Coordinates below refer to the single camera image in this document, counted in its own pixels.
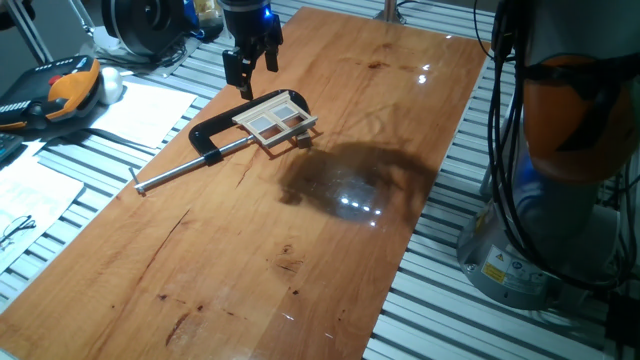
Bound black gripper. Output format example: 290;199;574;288
218;0;284;102

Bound miniature wooden sliding window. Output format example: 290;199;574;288
231;90;320;150

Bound yellow bag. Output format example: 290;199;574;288
193;0;225;29

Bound black C-clamp with steel screw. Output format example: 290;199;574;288
128;88;314;197

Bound white paper sheet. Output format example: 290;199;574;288
0;153;85;275
88;81;199;150

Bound black filament spool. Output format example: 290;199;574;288
101;0;187;57

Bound thin metal rod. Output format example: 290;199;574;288
67;0;97;37

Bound large wooden board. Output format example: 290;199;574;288
0;5;489;360

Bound black orange teach pendant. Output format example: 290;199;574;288
0;54;103;132

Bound black eyeglasses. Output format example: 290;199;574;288
0;214;38;251

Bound black spool cable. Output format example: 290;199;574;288
97;39;201;71

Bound aluminium frame post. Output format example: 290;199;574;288
373;0;407;25
3;0;54;65

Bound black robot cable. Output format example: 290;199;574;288
497;49;631;294

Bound black velcro strap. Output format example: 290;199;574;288
519;52;640;154

